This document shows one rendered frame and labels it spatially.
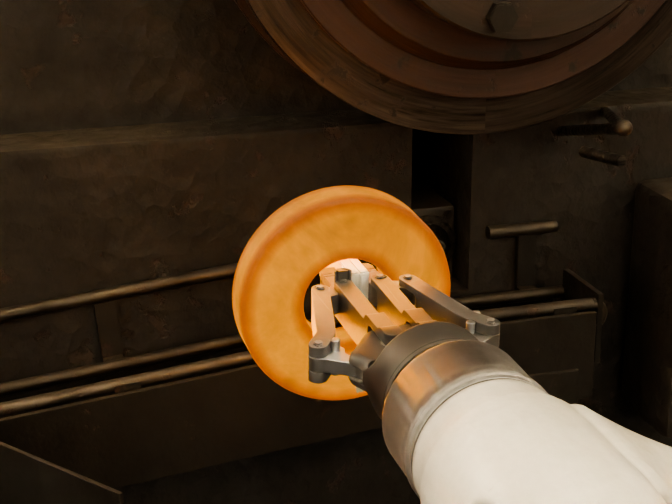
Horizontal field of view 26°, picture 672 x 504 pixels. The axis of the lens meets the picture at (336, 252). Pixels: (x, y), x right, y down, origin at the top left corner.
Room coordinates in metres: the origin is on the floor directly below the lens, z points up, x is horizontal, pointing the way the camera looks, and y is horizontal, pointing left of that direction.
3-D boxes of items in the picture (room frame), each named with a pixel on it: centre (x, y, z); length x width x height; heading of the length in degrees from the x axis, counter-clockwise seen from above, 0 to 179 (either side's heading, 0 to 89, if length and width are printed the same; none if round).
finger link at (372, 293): (0.94, -0.03, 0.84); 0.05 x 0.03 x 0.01; 17
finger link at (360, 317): (0.87, -0.02, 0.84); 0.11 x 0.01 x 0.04; 19
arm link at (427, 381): (0.74, -0.07, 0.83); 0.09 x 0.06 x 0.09; 107
